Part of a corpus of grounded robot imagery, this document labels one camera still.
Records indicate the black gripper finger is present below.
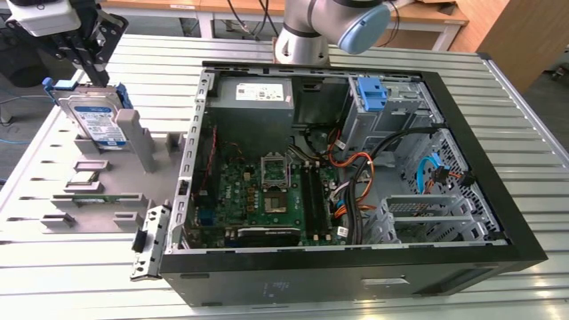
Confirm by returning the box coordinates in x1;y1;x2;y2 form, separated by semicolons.
51;33;102;86
92;9;130;88

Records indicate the hard disk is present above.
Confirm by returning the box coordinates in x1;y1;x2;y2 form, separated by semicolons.
42;77;135;153

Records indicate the blue data wire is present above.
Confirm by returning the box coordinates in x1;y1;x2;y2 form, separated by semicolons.
417;155;443;195

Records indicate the orange power wire black plug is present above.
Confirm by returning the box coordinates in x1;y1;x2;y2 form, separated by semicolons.
427;168;475;195

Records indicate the silver disk bay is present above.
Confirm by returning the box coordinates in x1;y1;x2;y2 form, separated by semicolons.
380;195;511;246

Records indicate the black waste bin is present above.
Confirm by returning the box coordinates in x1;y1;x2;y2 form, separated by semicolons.
7;61;50;88

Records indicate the silver CPU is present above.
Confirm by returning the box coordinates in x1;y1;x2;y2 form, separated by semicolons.
70;171;100;185

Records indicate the grey power supply unit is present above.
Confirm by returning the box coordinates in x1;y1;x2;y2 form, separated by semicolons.
207;75;296;157

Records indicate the grey parts rack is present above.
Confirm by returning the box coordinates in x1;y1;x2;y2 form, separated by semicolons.
39;109;191;234

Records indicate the green RAM stick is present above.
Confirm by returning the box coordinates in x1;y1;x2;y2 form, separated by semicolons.
71;195;122;204

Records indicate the metal socket cover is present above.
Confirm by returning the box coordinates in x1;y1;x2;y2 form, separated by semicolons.
260;152;293;191

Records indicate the silver expansion card retainer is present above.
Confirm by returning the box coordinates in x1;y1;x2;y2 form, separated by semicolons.
130;201;174;283

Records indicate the green motherboard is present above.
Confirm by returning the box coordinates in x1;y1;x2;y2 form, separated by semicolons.
191;156;347;247

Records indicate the blue drive carrier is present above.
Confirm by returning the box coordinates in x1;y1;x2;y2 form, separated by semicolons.
357;77;387;113

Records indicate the CPU socket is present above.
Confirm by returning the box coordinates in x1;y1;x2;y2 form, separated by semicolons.
261;191;291;216

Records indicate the black RAM slot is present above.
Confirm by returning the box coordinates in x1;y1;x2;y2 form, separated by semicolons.
301;161;323;241

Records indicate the silver drive cage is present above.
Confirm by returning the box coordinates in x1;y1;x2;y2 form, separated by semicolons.
341;77;445;161

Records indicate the black graphics card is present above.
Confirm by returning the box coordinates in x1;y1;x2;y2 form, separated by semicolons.
224;225;303;248

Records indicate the black PC case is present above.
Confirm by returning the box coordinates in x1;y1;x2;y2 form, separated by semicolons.
128;59;549;308

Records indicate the wooden cabinet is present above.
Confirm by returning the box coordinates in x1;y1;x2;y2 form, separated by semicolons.
477;0;569;96

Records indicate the black office chair base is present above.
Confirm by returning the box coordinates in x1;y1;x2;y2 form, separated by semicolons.
544;59;569;81

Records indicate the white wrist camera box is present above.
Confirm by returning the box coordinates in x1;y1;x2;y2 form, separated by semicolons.
4;0;84;37

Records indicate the long wooden desk white frame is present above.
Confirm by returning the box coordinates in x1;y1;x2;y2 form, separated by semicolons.
100;0;285;39

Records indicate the blue floor cable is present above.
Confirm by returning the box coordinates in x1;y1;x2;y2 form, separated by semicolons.
0;95;58;146

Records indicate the thin red wire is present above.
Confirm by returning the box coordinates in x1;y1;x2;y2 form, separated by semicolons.
198;125;220;197

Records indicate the black plastic duct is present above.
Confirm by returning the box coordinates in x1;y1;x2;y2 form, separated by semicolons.
293;77;351;126

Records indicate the orange wire bundle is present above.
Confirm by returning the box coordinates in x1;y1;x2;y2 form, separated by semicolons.
328;128;377;219

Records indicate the short wooden desk white frame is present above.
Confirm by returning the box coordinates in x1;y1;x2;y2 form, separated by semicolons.
387;1;471;51

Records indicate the black case cable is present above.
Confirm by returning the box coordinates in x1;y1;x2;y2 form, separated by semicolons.
347;122;448;246

